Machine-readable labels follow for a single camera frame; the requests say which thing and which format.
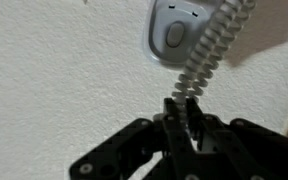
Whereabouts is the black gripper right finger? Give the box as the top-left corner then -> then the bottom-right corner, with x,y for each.
186,97 -> 288,180

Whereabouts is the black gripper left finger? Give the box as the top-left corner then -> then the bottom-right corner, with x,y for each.
68,97 -> 198,180

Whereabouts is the white telephone cord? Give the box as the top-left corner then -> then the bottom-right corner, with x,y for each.
170,0 -> 257,104

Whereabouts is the white wall telephone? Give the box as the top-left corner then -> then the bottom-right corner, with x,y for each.
142,0 -> 218,66

